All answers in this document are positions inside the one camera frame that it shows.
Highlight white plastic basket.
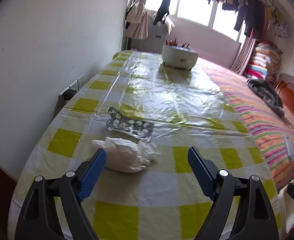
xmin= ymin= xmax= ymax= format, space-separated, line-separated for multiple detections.
xmin=162 ymin=44 xmax=199 ymax=70

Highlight beige curtain left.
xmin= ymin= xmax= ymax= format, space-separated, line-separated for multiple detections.
xmin=125 ymin=0 xmax=148 ymax=40

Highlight white tissue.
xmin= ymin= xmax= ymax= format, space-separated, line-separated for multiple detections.
xmin=91 ymin=137 xmax=161 ymax=173

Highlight pink curtain right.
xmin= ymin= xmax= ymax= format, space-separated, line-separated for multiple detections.
xmin=229 ymin=37 xmax=256 ymax=75

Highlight hanging dark clothes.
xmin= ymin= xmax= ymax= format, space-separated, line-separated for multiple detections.
xmin=207 ymin=0 xmax=268 ymax=40

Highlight grey crumpled blanket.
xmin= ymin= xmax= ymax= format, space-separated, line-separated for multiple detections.
xmin=246 ymin=79 xmax=285 ymax=118

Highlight striped bed blanket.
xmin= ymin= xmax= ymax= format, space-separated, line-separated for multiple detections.
xmin=196 ymin=57 xmax=294 ymax=189

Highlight silver blister pack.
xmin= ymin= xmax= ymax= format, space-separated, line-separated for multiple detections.
xmin=106 ymin=107 xmax=154 ymax=142

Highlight wall power socket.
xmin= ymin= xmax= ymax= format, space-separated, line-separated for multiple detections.
xmin=68 ymin=75 xmax=86 ymax=91

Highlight stack of folded quilts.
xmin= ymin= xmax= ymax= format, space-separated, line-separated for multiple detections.
xmin=242 ymin=41 xmax=283 ymax=87

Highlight green checkered tablecloth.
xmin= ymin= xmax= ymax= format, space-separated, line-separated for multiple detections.
xmin=8 ymin=51 xmax=281 ymax=239

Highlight white remote control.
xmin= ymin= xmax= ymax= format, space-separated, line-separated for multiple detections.
xmin=283 ymin=134 xmax=294 ymax=161

